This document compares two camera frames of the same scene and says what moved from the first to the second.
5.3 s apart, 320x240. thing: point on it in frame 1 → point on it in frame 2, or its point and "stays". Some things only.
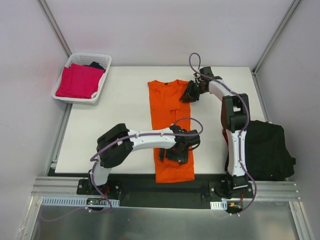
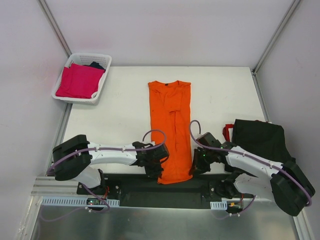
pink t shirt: [79, 81] stays
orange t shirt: [167, 109] stays
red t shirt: [225, 136] stays
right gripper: [191, 91] → [197, 164]
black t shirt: [268, 157] stays
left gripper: [175, 155] → [153, 168]
